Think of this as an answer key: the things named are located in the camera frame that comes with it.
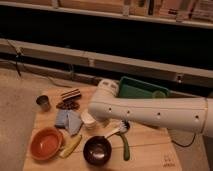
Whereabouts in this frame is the white paper cup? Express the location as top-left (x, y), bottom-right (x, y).
top-left (81, 111), bottom-right (97, 129)

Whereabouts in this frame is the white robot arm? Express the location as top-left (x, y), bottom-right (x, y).
top-left (88, 79), bottom-right (213, 137)

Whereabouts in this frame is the green cup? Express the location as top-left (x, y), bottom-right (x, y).
top-left (152, 90), bottom-right (166, 98)

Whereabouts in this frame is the blue cloth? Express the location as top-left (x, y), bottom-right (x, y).
top-left (55, 110), bottom-right (82, 136)

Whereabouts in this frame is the red bowl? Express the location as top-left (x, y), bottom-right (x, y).
top-left (30, 127), bottom-right (63, 161)

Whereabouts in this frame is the metal cup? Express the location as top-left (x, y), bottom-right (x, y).
top-left (36, 95), bottom-right (51, 112)

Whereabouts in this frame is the dark brown bowl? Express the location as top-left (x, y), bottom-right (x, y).
top-left (83, 136), bottom-right (112, 166)

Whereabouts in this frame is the striped brown eraser block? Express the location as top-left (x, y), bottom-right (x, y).
top-left (61, 89), bottom-right (81, 101)

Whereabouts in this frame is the green plastic tray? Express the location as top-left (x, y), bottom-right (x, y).
top-left (118, 76), bottom-right (170, 99)

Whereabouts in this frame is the black cable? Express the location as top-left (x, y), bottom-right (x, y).
top-left (171, 132), bottom-right (198, 148)
top-left (0, 33), bottom-right (73, 89)

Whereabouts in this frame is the brown grape bunch toy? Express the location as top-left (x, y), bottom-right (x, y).
top-left (56, 101), bottom-right (79, 110)

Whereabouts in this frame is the black cable left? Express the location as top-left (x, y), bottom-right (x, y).
top-left (0, 33), bottom-right (73, 89)

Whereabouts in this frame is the black cable right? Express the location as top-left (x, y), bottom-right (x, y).
top-left (171, 132), bottom-right (198, 148)

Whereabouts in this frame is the yellow banana toy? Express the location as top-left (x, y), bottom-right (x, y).
top-left (59, 135), bottom-right (82, 158)

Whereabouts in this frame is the wooden board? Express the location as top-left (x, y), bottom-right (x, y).
top-left (23, 86), bottom-right (182, 171)

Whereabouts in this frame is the green handled dish brush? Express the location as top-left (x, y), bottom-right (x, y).
top-left (104, 120), bottom-right (132, 162)

